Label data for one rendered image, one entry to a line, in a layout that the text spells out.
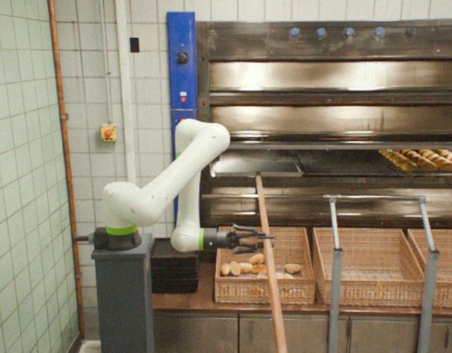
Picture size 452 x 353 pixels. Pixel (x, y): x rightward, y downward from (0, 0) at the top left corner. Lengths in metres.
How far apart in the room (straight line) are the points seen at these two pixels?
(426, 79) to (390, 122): 0.31
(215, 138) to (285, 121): 1.11
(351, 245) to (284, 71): 1.16
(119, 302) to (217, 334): 0.94
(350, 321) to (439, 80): 1.47
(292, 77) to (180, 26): 0.71
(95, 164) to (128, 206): 1.38
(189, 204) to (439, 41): 1.78
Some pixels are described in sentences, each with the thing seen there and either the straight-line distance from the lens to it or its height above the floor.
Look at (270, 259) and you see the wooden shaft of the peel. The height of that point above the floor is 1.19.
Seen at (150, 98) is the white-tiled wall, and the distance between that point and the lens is 2.92.
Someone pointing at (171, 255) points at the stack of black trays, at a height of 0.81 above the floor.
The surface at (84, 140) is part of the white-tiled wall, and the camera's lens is 3.06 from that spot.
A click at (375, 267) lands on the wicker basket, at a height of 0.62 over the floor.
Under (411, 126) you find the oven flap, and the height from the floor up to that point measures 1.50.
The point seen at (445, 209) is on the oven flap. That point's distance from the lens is 3.25.
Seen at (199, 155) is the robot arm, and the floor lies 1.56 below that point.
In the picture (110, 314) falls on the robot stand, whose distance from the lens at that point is 2.00.
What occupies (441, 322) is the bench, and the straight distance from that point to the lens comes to 2.92.
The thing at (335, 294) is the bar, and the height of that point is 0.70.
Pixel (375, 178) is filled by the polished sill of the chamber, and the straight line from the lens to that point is 3.06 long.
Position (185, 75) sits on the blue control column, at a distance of 2.84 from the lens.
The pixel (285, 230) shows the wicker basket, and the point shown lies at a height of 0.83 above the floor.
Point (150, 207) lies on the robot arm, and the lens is 1.69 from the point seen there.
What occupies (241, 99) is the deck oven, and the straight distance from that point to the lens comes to 2.87.
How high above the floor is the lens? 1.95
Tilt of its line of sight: 15 degrees down
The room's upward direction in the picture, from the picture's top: straight up
